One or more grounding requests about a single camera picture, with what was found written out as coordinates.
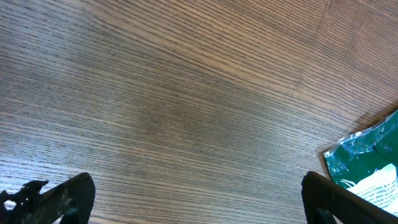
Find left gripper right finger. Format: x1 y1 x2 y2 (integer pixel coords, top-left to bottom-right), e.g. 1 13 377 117
302 171 397 224

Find green sponge package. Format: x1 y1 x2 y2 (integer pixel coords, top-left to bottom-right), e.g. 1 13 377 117
324 111 397 216

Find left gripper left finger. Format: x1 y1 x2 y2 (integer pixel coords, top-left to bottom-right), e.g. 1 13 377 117
1 172 95 224

